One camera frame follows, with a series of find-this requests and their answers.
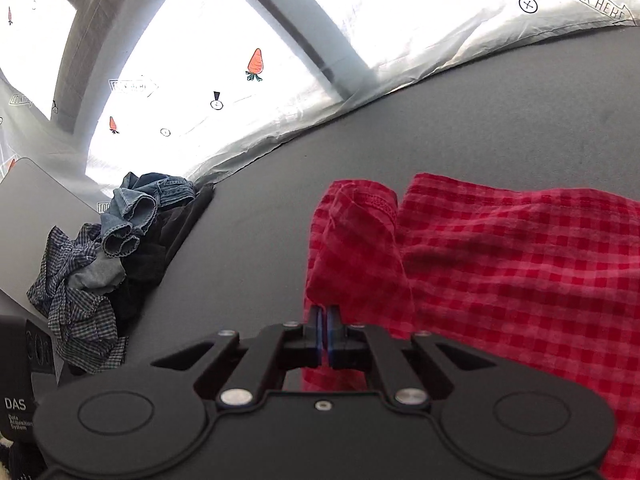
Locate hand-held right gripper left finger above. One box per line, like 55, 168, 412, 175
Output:
149, 305, 324, 407

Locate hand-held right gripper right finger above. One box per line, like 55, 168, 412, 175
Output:
324, 305, 502, 407

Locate red checked shirt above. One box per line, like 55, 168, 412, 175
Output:
302, 172, 640, 480

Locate dark plaid shirt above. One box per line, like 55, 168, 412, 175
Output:
27, 225, 129, 374

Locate grey garment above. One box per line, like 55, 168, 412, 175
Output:
67, 252, 127, 292

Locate black garment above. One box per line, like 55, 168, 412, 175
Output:
107, 182, 217, 342

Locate blue denim jeans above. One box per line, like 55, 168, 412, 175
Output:
100, 172, 199, 259

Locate white printed sheet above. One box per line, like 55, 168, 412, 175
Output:
0, 0, 640, 202

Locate window frame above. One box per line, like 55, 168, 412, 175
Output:
49, 0, 382, 133

